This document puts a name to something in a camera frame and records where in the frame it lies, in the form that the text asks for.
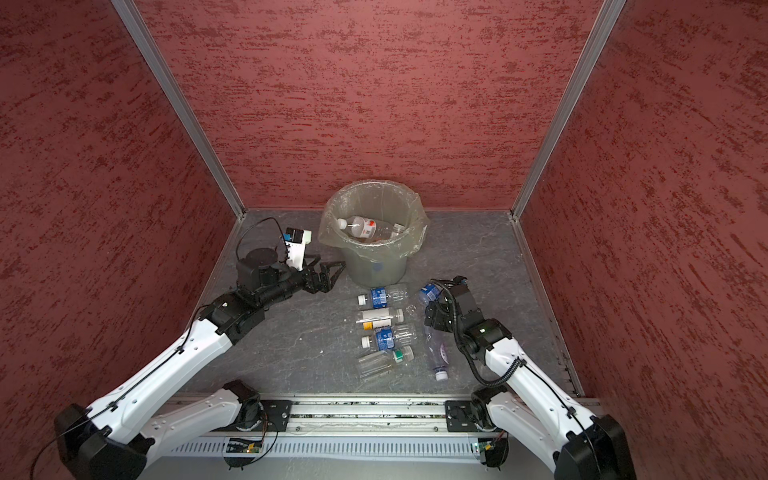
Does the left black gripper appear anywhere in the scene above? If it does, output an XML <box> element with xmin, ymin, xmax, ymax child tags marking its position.
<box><xmin>260</xmin><ymin>252</ymin><xmax>346</xmax><ymax>308</ymax></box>

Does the blue label bottle white cap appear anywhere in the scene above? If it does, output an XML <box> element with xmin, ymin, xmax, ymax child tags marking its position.
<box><xmin>418</xmin><ymin>283</ymin><xmax>441</xmax><ymax>306</ymax></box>

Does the red white label water bottle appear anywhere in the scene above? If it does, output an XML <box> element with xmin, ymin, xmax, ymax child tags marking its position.
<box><xmin>335</xmin><ymin>216</ymin><xmax>406</xmax><ymax>242</ymax></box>

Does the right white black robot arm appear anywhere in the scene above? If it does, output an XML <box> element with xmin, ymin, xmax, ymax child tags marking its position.
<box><xmin>421</xmin><ymin>276</ymin><xmax>636</xmax><ymax>479</ymax></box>

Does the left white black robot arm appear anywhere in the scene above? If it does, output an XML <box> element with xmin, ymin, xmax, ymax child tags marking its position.
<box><xmin>54</xmin><ymin>248</ymin><xmax>346</xmax><ymax>479</ymax></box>

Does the grey mesh waste bin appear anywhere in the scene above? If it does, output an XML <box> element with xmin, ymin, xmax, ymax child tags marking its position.
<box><xmin>326</xmin><ymin>182</ymin><xmax>421</xmax><ymax>289</ymax></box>

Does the blue label bottle near bin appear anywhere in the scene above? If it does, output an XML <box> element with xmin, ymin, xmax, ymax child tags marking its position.
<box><xmin>356</xmin><ymin>284</ymin><xmax>408</xmax><ymax>310</ymax></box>

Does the tall clear bottle white cap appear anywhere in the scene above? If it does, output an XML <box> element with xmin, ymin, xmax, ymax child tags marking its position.
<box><xmin>424</xmin><ymin>326</ymin><xmax>449</xmax><ymax>382</ymax></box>

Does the white yellow label bottle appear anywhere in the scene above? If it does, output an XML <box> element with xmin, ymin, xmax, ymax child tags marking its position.
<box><xmin>355</xmin><ymin>308</ymin><xmax>405</xmax><ymax>330</ymax></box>

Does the blue label Pocari bottle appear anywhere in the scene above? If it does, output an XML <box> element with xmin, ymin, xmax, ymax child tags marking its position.
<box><xmin>360</xmin><ymin>324</ymin><xmax>417</xmax><ymax>352</ymax></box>

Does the green cap clear bottle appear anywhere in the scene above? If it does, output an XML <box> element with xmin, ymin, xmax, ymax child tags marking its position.
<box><xmin>356</xmin><ymin>346</ymin><xmax>414</xmax><ymax>380</ymax></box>

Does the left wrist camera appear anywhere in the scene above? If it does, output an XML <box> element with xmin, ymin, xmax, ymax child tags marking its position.
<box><xmin>283</xmin><ymin>227</ymin><xmax>312</xmax><ymax>271</ymax></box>

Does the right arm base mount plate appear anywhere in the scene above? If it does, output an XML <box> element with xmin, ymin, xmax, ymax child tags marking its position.
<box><xmin>444</xmin><ymin>400</ymin><xmax>482</xmax><ymax>433</ymax></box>

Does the white slotted cable duct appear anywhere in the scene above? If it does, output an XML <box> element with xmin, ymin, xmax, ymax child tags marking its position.
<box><xmin>169</xmin><ymin>436</ymin><xmax>478</xmax><ymax>463</ymax></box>

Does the aluminium front rail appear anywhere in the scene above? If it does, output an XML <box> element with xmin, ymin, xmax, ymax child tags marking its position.
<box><xmin>179</xmin><ymin>393</ymin><xmax>601</xmax><ymax>437</ymax></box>

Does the right circuit board under rail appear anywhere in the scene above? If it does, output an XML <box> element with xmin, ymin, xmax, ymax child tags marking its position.
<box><xmin>475</xmin><ymin>438</ymin><xmax>509</xmax><ymax>469</ymax></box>

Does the circuit board under rail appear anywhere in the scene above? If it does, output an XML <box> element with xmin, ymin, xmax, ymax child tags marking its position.
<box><xmin>475</xmin><ymin>438</ymin><xmax>509</xmax><ymax>469</ymax></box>
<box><xmin>225</xmin><ymin>437</ymin><xmax>265</xmax><ymax>456</ymax></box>

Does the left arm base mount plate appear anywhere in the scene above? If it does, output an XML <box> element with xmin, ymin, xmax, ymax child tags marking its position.
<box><xmin>255</xmin><ymin>399</ymin><xmax>293</xmax><ymax>433</ymax></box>

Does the left circuit board under rail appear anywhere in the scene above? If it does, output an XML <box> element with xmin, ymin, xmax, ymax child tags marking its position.
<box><xmin>225</xmin><ymin>437</ymin><xmax>265</xmax><ymax>456</ymax></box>

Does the left corner aluminium post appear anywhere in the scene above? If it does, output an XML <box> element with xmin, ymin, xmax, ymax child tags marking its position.
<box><xmin>111</xmin><ymin>0</ymin><xmax>247</xmax><ymax>219</ymax></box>

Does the corner aluminium post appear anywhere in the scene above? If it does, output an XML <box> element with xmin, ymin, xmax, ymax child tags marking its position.
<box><xmin>511</xmin><ymin>0</ymin><xmax>626</xmax><ymax>222</ymax></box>
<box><xmin>111</xmin><ymin>0</ymin><xmax>247</xmax><ymax>219</ymax></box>

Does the right corner aluminium post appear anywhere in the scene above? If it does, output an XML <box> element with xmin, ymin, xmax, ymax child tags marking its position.
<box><xmin>511</xmin><ymin>0</ymin><xmax>626</xmax><ymax>222</ymax></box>

